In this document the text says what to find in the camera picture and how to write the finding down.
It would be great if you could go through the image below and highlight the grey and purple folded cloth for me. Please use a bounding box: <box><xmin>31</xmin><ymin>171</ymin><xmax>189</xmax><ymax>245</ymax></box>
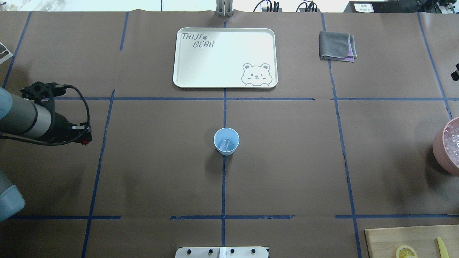
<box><xmin>318</xmin><ymin>31</ymin><xmax>357</xmax><ymax>63</ymax></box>

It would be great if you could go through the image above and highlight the light blue plastic cup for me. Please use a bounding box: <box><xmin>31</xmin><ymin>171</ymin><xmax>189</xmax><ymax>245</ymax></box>
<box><xmin>213</xmin><ymin>128</ymin><xmax>240</xmax><ymax>156</ymax></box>

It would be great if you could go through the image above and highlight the pink bowl of ice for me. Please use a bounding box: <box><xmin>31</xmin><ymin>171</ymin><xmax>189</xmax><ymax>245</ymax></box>
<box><xmin>432</xmin><ymin>117</ymin><xmax>459</xmax><ymax>176</ymax></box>

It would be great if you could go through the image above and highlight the lemon slice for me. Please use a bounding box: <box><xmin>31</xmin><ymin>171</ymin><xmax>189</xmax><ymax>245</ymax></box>
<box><xmin>395</xmin><ymin>245</ymin><xmax>418</xmax><ymax>258</ymax></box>

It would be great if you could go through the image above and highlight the grey metal post bracket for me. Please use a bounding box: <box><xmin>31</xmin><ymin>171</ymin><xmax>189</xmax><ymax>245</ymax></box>
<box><xmin>216</xmin><ymin>0</ymin><xmax>234</xmax><ymax>17</ymax></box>

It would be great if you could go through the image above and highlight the black cable bundle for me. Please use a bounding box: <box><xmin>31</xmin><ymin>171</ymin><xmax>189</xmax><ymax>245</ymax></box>
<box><xmin>253</xmin><ymin>0</ymin><xmax>283</xmax><ymax>13</ymax></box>
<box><xmin>296</xmin><ymin>0</ymin><xmax>321</xmax><ymax>13</ymax></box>

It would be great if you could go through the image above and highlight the white wire cup rack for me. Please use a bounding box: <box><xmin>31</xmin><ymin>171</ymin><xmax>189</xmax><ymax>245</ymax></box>
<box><xmin>0</xmin><ymin>43</ymin><xmax>14</xmax><ymax>65</ymax></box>

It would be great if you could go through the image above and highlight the black box with white label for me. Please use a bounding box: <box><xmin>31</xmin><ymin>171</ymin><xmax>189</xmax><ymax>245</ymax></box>
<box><xmin>343</xmin><ymin>0</ymin><xmax>420</xmax><ymax>13</ymax></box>

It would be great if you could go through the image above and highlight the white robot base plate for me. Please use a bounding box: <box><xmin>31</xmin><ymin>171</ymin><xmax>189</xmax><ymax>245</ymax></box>
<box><xmin>175</xmin><ymin>246</ymin><xmax>270</xmax><ymax>258</ymax></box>

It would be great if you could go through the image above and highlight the black cable bundle left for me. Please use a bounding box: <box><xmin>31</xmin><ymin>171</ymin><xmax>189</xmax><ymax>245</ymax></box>
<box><xmin>253</xmin><ymin>0</ymin><xmax>283</xmax><ymax>13</ymax></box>

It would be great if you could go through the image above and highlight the white bear print tray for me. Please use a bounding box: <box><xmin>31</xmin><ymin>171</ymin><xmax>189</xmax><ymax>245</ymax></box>
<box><xmin>173</xmin><ymin>27</ymin><xmax>279</xmax><ymax>89</ymax></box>

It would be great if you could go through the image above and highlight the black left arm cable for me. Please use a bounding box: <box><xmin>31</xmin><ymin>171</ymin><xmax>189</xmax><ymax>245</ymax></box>
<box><xmin>0</xmin><ymin>85</ymin><xmax>91</xmax><ymax>146</ymax></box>

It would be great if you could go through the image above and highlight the grey and blue left arm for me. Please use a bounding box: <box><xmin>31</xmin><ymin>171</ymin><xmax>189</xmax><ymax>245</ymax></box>
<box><xmin>0</xmin><ymin>82</ymin><xmax>93</xmax><ymax>146</ymax></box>

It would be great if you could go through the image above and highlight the black cable bundle right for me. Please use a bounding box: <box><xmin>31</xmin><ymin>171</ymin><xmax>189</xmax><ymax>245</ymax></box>
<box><xmin>296</xmin><ymin>0</ymin><xmax>321</xmax><ymax>13</ymax></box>

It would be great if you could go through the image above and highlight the wooden cutting board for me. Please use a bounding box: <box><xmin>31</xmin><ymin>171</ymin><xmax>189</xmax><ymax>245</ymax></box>
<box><xmin>365</xmin><ymin>224</ymin><xmax>459</xmax><ymax>258</ymax></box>

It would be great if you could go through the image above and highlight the yellow knife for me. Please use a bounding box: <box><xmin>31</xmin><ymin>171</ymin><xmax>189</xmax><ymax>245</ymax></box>
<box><xmin>436</xmin><ymin>237</ymin><xmax>449</xmax><ymax>258</ymax></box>

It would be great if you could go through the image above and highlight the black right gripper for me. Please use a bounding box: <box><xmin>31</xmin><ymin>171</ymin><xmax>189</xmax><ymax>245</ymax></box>
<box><xmin>451</xmin><ymin>64</ymin><xmax>459</xmax><ymax>82</ymax></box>

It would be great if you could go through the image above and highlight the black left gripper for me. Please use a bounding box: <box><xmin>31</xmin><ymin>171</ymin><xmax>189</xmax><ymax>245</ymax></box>
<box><xmin>20</xmin><ymin>82</ymin><xmax>93</xmax><ymax>143</ymax></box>

